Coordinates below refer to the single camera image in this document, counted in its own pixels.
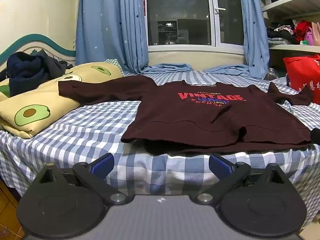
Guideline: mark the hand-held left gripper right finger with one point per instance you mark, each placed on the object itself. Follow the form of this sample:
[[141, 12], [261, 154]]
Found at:
[[220, 164]]

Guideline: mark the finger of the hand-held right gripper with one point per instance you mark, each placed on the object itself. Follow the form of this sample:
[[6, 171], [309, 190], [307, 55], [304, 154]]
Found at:
[[316, 136]]

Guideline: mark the red shopping bag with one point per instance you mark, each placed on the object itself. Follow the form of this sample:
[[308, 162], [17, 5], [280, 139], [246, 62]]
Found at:
[[302, 77]]

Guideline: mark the white wall shelf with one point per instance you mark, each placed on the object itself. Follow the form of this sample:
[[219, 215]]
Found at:
[[295, 2]]

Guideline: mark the maroon printed t-shirt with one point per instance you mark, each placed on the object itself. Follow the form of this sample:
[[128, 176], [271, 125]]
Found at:
[[187, 120]]

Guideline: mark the yellow avocado print quilt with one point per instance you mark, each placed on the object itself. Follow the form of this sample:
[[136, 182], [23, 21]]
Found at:
[[32, 105]]

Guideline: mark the blue star curtain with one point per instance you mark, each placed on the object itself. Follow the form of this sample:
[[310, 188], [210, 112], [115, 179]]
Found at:
[[252, 30], [100, 30]]

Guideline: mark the striped teal headboard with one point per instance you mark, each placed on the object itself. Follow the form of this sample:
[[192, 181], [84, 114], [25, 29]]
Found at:
[[37, 46]]

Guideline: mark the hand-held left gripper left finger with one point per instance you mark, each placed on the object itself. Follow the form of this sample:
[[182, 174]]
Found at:
[[103, 164]]

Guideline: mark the pink bag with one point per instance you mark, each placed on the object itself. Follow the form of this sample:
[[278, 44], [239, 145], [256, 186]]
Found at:
[[313, 36]]

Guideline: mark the dark navy clothes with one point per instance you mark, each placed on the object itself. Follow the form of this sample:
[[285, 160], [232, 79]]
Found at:
[[27, 70]]

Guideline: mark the pile of dark clothes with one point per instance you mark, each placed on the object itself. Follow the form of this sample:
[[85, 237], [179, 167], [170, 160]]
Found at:
[[280, 33]]

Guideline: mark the red garment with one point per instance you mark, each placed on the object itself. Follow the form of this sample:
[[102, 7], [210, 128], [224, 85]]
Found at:
[[302, 28]]

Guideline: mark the clear plastic bag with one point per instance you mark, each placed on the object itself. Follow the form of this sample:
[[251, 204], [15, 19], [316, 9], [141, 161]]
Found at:
[[273, 73]]

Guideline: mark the white framed window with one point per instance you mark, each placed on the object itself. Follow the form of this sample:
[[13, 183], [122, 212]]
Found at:
[[180, 12]]

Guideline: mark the blue checked bed sheet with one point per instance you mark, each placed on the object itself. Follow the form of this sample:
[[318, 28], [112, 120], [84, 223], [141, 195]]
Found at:
[[82, 130]]

